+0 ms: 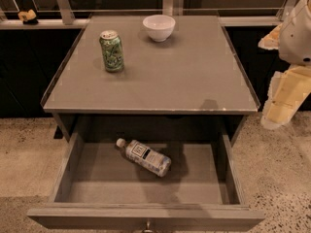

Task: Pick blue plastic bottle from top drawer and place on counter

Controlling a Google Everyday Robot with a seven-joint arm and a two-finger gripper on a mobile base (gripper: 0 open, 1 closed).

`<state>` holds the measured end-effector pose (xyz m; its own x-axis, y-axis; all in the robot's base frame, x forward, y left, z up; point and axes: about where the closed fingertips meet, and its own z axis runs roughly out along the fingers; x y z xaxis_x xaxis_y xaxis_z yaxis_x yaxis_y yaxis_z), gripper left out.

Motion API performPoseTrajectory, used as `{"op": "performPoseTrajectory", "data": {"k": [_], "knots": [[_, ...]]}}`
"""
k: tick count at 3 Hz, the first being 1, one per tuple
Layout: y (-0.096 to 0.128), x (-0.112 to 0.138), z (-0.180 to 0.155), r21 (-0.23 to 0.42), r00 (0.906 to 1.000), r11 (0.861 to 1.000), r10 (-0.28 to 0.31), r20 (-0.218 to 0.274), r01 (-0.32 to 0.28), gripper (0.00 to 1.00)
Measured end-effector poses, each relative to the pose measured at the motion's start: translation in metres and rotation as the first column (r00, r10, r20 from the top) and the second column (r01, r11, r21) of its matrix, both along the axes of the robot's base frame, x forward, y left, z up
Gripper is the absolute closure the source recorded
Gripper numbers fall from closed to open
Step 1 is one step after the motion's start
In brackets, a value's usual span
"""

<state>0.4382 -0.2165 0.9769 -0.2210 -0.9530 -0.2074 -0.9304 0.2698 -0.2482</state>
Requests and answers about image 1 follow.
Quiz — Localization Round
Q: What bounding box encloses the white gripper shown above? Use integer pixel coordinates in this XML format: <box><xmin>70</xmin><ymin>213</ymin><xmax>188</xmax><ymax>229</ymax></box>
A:
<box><xmin>258</xmin><ymin>0</ymin><xmax>311</xmax><ymax>130</ymax></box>

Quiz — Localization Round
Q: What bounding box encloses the white ceramic bowl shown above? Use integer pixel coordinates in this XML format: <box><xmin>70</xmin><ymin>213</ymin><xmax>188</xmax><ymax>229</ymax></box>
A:
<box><xmin>143</xmin><ymin>15</ymin><xmax>176</xmax><ymax>42</ymax></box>

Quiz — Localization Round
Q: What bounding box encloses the small yellow black object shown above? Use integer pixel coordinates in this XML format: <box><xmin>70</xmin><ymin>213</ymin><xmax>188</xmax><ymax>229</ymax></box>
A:
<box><xmin>17</xmin><ymin>10</ymin><xmax>38</xmax><ymax>24</ymax></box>

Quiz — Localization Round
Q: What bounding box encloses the metal glass railing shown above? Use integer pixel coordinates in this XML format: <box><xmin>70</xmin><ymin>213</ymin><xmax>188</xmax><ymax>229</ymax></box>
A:
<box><xmin>0</xmin><ymin>0</ymin><xmax>299</xmax><ymax>29</ymax></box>

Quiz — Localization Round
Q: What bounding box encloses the metal drawer knob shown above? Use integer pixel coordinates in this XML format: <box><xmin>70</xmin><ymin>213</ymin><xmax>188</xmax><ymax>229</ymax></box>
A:
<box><xmin>142</xmin><ymin>220</ymin><xmax>154</xmax><ymax>233</ymax></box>

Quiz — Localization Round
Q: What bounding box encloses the blue plastic tea bottle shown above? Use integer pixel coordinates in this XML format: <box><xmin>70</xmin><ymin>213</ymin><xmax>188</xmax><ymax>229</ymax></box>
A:
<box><xmin>116</xmin><ymin>138</ymin><xmax>171</xmax><ymax>177</ymax></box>

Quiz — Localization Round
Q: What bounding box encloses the green soda can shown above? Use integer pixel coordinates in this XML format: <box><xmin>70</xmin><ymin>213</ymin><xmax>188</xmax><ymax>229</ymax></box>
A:
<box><xmin>99</xmin><ymin>30</ymin><xmax>124</xmax><ymax>72</ymax></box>

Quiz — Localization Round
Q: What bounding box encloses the grey cabinet with counter top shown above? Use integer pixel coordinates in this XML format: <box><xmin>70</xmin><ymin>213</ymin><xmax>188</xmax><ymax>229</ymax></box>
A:
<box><xmin>43</xmin><ymin>16</ymin><xmax>259</xmax><ymax>132</ymax></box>

